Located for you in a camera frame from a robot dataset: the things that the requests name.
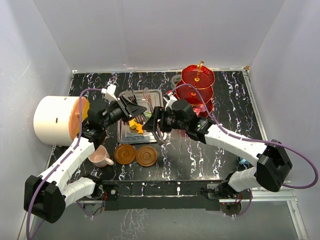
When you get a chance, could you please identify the brown wooden coaster right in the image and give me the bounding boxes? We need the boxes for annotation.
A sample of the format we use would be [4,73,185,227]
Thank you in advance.
[135,146,158,167]

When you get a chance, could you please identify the orange fish shaped pastry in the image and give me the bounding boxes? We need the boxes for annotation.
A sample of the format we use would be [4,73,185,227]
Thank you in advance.
[135,123,144,134]

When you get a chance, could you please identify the white cylindrical drum container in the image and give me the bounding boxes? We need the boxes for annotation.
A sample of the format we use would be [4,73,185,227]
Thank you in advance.
[33,96,90,147]

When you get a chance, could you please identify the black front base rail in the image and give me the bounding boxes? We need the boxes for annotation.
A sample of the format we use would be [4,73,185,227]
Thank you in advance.
[101,180,253,212]

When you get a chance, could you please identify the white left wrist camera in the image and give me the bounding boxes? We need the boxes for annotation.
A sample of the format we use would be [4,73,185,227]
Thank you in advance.
[101,84,118,102]

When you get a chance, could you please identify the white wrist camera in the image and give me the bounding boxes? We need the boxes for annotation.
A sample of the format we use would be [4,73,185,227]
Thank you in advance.
[163,91,178,110]
[101,84,118,102]

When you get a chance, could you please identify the silver metal tray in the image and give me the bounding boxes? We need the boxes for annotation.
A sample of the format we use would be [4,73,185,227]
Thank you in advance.
[117,89,164,144]

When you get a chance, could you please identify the brown wooden coaster left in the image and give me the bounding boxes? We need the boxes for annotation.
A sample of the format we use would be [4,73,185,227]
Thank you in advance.
[114,144,137,165]

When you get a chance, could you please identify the salmon pink cake piece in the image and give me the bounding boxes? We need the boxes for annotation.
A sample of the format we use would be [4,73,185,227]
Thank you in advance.
[193,105,207,116]

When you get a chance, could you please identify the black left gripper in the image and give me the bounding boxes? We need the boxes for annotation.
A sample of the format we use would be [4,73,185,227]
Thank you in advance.
[101,95,147,130]

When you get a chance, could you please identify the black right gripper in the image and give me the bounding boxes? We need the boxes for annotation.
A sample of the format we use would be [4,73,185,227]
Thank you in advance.
[143,106,188,133]

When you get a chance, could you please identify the blue ceramic cup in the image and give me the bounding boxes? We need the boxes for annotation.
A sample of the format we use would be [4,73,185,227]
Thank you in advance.
[239,157,250,165]

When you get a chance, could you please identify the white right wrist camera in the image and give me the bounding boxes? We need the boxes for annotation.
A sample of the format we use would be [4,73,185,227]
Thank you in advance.
[163,91,178,110]

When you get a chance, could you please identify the yellow orange cake piece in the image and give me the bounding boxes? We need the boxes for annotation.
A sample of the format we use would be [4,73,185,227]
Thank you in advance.
[128,118,138,130]

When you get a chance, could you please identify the green striped macaron cake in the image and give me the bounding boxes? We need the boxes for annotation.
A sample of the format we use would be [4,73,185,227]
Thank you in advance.
[145,112,152,118]

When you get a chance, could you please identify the brown chocolate layered cake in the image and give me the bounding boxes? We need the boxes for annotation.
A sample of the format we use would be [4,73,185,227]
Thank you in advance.
[135,115,145,125]

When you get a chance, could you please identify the pink ceramic cup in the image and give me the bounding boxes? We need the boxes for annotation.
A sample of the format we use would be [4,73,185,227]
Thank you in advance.
[88,145,115,168]

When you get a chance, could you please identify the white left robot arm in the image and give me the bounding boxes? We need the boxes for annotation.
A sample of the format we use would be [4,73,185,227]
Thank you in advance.
[23,88,147,223]

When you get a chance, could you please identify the aluminium frame rail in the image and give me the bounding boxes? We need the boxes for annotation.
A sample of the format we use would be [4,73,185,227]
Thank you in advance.
[243,67,310,240]

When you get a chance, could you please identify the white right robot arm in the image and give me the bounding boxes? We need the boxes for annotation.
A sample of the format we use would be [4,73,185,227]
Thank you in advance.
[142,100,293,199]

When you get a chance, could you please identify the clear tape roll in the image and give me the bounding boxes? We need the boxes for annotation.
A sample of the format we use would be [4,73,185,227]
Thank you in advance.
[170,74,181,89]

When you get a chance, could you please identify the red three-tier cake stand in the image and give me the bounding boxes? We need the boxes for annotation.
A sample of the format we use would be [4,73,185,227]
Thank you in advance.
[174,60,216,118]

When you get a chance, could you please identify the brown wooden coaster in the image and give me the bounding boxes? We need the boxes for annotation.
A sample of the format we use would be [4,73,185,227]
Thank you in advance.
[114,144,137,165]
[135,146,158,167]

